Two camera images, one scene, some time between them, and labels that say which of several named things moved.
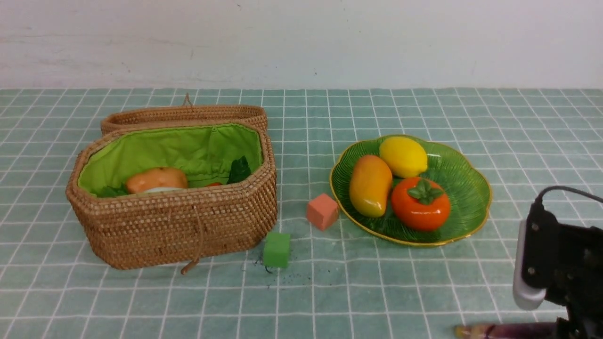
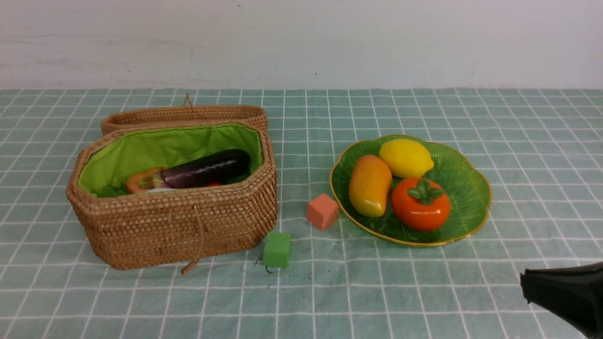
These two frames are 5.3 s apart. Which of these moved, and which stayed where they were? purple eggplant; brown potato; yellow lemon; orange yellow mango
Moved: purple eggplant
Stayed: yellow lemon; brown potato; orange yellow mango
